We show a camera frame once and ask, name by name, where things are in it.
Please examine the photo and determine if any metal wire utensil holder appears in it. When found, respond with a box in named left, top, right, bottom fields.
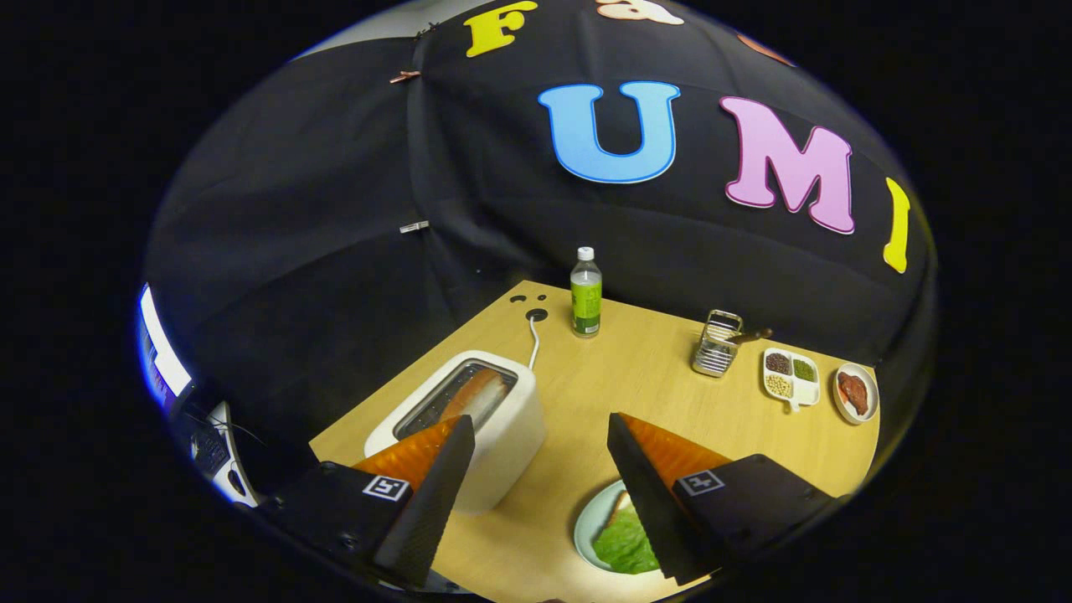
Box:
left=692, top=309, right=745, bottom=379

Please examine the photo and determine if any white divided dish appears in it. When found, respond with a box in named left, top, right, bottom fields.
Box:
left=761, top=347, right=822, bottom=413

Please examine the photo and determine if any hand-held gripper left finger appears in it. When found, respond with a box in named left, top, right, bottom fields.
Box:
left=268, top=415, right=477, bottom=589

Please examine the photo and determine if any bright lit screen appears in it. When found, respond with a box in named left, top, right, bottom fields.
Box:
left=137, top=285, right=193, bottom=411

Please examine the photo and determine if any white toaster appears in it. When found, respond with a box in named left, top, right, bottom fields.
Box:
left=364, top=350, right=547, bottom=515

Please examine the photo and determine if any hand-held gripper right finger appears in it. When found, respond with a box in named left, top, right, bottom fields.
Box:
left=607, top=412, right=838, bottom=585

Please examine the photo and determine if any green label drink bottle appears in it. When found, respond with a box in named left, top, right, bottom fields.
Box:
left=570, top=246, right=603, bottom=338

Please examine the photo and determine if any green lettuce leaf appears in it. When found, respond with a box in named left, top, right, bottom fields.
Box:
left=593, top=501, right=662, bottom=575

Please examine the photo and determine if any pale green round plate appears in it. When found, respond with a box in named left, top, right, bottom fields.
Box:
left=574, top=479, right=662, bottom=575

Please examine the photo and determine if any brown meat steak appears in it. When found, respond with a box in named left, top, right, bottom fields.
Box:
left=838, top=371, right=870, bottom=417

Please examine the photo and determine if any white oval plate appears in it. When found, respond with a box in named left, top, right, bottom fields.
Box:
left=832, top=362, right=880, bottom=425

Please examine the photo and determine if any grey device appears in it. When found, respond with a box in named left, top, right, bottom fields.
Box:
left=188, top=400, right=260, bottom=508

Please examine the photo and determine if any plain bread slice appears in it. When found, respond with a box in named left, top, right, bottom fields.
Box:
left=440, top=368, right=512, bottom=424

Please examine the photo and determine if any black backdrop cloth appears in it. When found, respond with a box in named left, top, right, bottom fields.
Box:
left=142, top=0, right=937, bottom=495

